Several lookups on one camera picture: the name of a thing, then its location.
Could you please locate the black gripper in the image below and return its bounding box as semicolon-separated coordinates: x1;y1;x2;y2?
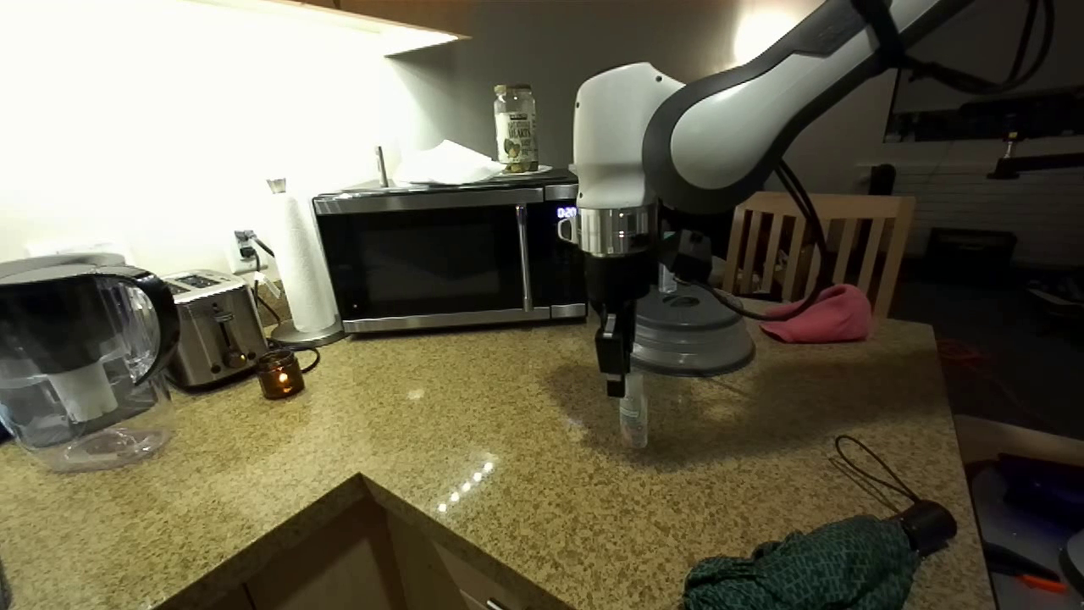
583;254;657;400

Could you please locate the grey vented microwave plate cover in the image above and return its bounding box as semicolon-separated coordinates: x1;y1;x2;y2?
623;283;757;381

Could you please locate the black steel microwave oven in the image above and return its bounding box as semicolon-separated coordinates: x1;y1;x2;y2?
311;171;589;338

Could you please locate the pink folded towel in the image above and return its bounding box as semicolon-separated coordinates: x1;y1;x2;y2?
757;283;874;348

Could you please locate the glass jar with label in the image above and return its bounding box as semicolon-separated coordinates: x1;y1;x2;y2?
490;82;543;178

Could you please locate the white crumpled paper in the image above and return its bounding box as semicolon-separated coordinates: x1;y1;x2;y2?
385;135;505;189

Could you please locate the green folded umbrella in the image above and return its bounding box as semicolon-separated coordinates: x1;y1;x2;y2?
676;435;963;610

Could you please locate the wooden slatted chair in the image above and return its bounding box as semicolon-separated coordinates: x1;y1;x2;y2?
722;187;922;321

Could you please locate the white paper towel roll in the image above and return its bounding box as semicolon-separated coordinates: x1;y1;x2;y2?
265;178;346;348

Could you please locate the small amber glass mug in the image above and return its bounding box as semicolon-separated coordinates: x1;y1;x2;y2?
254;342;326;405

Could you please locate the brown cardboard box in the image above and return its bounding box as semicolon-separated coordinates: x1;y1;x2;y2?
156;470;571;610

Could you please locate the silver toaster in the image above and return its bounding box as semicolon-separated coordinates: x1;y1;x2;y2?
166;269;271;394

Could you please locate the grey tool tray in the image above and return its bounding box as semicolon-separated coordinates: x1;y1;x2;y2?
965;452;1084;610

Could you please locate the clear water filter pitcher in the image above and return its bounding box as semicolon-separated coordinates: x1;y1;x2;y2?
0;250;181;474

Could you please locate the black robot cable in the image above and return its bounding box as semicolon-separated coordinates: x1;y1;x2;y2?
709;162;833;327

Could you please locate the wall outlet with plug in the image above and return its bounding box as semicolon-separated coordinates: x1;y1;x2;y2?
231;229;278;276

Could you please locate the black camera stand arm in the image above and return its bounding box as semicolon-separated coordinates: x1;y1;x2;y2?
986;130;1084;182

